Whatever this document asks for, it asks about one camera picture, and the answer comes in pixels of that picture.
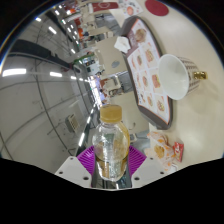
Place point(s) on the beige wooden chair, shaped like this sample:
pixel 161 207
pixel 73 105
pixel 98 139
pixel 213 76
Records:
pixel 110 55
pixel 126 83

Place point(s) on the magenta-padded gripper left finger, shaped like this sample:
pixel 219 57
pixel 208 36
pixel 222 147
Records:
pixel 85 158

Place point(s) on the dark brown serving tray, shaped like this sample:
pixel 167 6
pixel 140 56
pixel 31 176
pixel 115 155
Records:
pixel 165 125

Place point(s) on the crumpled white napkin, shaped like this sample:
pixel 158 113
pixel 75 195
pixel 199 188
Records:
pixel 122 44

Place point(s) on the flat round red coaster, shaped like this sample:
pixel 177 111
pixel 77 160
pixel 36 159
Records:
pixel 156 7

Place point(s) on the printed paper tray liner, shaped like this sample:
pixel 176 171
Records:
pixel 146 66

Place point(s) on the clear bottle with yellow drink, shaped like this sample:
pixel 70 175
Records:
pixel 110 146

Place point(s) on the ceiling air conditioner unit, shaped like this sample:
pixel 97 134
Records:
pixel 72 122

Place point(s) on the group of ceiling lights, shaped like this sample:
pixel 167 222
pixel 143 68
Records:
pixel 13 71

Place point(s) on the red sauce packet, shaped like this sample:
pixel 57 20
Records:
pixel 179 151

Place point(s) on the clear plastic bag with food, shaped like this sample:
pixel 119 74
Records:
pixel 160 151

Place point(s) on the group of beige chairs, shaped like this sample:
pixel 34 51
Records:
pixel 87 17

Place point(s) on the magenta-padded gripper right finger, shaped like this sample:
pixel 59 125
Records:
pixel 137 160

